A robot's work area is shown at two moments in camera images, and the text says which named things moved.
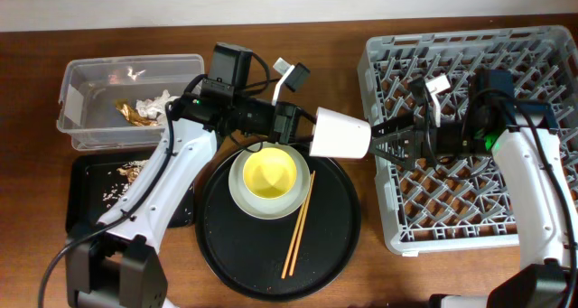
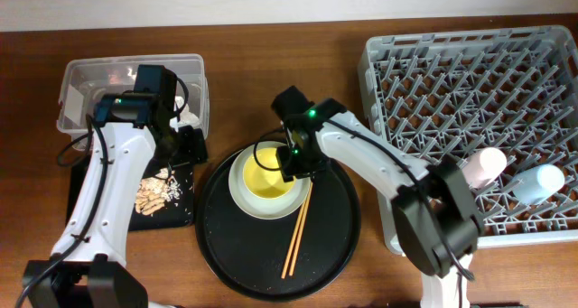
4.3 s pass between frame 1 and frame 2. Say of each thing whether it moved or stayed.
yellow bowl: stayed
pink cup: moved
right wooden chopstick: stayed
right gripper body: moved
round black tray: stayed
